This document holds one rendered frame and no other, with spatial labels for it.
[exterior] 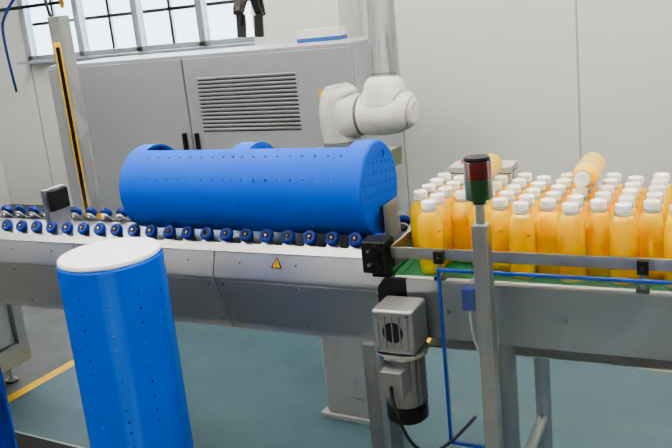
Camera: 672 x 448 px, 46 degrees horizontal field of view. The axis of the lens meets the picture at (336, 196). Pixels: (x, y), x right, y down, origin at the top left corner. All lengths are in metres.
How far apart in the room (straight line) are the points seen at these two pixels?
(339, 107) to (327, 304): 0.85
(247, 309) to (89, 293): 0.62
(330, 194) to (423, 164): 3.10
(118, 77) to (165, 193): 2.40
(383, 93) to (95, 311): 1.30
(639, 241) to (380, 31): 1.30
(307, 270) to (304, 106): 1.89
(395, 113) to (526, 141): 2.30
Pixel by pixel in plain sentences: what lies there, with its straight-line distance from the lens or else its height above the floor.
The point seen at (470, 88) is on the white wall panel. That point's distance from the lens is 5.13.
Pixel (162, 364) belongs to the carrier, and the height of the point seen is 0.73.
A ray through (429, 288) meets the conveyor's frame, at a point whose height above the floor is 0.88.
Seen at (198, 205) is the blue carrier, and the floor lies 1.06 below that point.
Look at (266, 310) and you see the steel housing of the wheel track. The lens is 2.56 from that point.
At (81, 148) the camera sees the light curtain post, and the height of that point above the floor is 1.17.
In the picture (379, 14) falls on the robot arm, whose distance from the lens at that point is 2.92.
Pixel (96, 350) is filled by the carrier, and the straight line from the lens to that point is 2.23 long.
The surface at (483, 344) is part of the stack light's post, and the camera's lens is 1.97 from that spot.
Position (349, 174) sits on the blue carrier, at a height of 1.16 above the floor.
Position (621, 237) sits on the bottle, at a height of 1.02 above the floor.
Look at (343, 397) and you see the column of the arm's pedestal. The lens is 3.30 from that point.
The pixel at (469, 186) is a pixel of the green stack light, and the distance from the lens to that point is 1.84.
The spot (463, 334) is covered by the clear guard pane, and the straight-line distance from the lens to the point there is 2.10.
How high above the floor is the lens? 1.62
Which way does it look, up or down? 13 degrees down
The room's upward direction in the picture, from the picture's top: 6 degrees counter-clockwise
